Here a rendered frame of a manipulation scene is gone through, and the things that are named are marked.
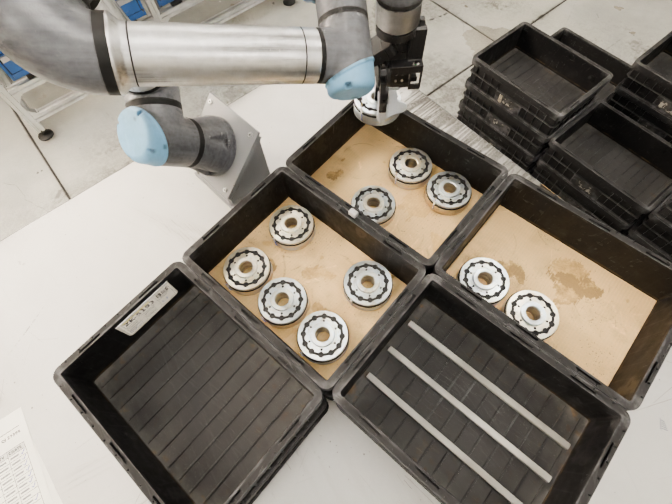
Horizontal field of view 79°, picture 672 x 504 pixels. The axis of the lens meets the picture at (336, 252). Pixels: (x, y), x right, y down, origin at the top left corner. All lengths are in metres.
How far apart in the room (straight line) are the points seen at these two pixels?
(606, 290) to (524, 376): 0.27
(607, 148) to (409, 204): 1.09
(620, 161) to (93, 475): 1.90
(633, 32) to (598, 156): 1.43
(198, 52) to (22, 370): 0.90
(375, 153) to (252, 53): 0.54
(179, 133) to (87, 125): 1.75
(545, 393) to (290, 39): 0.75
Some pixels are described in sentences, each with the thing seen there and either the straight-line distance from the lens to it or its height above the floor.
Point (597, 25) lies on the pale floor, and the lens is 3.15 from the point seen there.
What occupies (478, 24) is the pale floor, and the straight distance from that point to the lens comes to 2.93.
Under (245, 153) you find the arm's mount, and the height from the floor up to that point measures 0.87.
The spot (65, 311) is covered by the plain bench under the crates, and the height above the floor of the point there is 0.70.
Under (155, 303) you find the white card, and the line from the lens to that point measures 0.90.
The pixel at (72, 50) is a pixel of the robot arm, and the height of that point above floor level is 1.35.
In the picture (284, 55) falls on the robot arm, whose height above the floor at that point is 1.28.
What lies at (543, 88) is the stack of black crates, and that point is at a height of 0.49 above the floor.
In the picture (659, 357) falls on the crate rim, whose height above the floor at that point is 0.93.
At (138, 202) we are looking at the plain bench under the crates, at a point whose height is 0.70.
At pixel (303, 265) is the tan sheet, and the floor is 0.83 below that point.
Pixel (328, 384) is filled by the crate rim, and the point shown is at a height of 0.93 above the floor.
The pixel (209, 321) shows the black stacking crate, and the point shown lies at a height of 0.83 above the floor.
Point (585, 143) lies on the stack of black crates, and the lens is 1.89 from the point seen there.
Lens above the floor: 1.65
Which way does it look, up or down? 64 degrees down
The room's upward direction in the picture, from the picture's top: 6 degrees counter-clockwise
